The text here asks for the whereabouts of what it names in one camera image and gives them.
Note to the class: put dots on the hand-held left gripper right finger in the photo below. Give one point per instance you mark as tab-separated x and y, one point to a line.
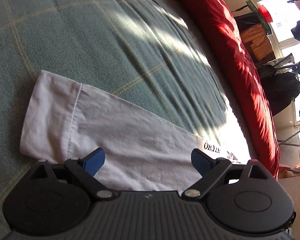
201	161

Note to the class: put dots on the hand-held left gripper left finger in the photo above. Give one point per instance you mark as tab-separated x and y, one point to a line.
93	161

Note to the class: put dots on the white printed long-sleeve shirt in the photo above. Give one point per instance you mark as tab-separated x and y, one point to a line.
115	135

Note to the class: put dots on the metal clothes rack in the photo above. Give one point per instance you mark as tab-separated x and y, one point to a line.
288	143

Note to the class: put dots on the black jacket with patch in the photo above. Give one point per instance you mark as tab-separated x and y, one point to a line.
280	92

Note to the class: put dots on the red duvet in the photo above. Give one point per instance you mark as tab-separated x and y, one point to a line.
240	62

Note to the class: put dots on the green plaid bed sheet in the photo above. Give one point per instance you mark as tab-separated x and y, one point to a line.
90	30

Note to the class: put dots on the black bag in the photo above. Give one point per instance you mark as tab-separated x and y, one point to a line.
247	20

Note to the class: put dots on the red bowl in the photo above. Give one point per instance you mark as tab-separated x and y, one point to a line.
264	13

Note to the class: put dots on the window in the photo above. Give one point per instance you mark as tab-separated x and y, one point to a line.
277	12

